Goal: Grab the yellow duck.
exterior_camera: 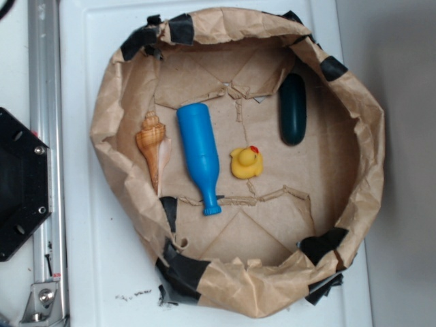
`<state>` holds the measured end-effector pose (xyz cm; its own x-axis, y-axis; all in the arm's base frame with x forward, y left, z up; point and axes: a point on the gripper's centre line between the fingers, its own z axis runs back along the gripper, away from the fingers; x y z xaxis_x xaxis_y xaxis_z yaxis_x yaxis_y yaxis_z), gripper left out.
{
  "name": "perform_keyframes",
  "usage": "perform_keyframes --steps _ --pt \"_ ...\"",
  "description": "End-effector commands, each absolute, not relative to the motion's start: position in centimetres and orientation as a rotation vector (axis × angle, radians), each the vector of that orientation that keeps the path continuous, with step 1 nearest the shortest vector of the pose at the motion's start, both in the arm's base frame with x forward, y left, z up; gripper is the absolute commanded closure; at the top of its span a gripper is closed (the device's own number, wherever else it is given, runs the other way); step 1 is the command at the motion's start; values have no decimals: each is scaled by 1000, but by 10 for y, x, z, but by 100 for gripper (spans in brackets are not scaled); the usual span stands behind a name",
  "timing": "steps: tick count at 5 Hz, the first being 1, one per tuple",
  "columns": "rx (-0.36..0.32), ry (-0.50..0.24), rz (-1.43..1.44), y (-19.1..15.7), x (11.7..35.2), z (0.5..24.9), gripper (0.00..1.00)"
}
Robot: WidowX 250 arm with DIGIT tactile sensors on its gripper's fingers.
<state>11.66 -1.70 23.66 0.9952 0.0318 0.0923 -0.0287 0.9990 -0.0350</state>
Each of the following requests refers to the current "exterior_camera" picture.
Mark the yellow rubber duck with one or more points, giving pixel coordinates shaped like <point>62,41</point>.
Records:
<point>246,162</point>

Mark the brown paper bag bin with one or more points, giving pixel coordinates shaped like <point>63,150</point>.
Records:
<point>280,233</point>

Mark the blue plastic bottle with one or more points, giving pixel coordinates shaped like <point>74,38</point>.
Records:
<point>200,152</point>

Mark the orange conch seashell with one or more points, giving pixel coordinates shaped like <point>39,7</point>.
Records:
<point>155,147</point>

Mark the dark green oblong object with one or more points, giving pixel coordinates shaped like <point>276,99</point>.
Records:
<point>293,109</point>

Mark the white tray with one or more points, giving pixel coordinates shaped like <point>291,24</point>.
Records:
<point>112,280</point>

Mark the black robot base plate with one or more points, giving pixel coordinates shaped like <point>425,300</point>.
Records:
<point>25,200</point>

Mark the aluminium extrusion rail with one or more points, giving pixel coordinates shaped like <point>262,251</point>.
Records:
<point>49,244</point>

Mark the metal corner bracket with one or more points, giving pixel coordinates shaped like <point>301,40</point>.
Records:
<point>43,306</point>

